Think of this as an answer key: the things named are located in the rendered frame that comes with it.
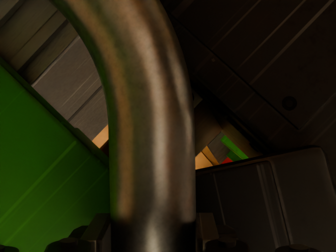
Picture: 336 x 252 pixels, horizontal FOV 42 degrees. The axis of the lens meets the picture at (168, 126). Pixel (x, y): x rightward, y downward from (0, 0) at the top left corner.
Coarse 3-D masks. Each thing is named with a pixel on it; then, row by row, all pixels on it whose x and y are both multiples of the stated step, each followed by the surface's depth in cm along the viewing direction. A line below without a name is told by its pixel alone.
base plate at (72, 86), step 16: (80, 48) 60; (64, 64) 60; (80, 64) 63; (48, 80) 60; (64, 80) 63; (80, 80) 66; (96, 80) 70; (48, 96) 63; (64, 96) 66; (80, 96) 70; (96, 96) 75; (64, 112) 70; (80, 112) 75; (96, 112) 80; (80, 128) 80; (96, 128) 86
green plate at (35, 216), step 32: (0, 64) 18; (0, 96) 17; (32, 96) 18; (0, 128) 18; (32, 128) 18; (64, 128) 18; (0, 160) 18; (32, 160) 18; (64, 160) 18; (96, 160) 18; (0, 192) 18; (32, 192) 18; (64, 192) 18; (96, 192) 18; (0, 224) 18; (32, 224) 18; (64, 224) 18
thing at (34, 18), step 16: (0, 0) 19; (16, 0) 19; (32, 0) 19; (0, 16) 19; (16, 16) 19; (32, 16) 19; (48, 16) 19; (0, 32) 19; (16, 32) 19; (32, 32) 19; (48, 32) 19; (64, 32) 19; (0, 48) 20; (16, 48) 19; (32, 48) 19; (48, 48) 19; (64, 48) 19; (16, 64) 19; (32, 64) 20; (48, 64) 20; (32, 80) 20
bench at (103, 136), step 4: (104, 128) 95; (100, 132) 95; (104, 132) 97; (96, 136) 95; (100, 136) 97; (104, 136) 99; (92, 140) 95; (96, 140) 97; (100, 140) 99; (104, 140) 101; (96, 144) 99; (100, 144) 101
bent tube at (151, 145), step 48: (48, 0) 15; (96, 0) 14; (144, 0) 14; (96, 48) 14; (144, 48) 14; (144, 96) 14; (144, 144) 14; (192, 144) 15; (144, 192) 14; (192, 192) 15; (144, 240) 14; (192, 240) 15
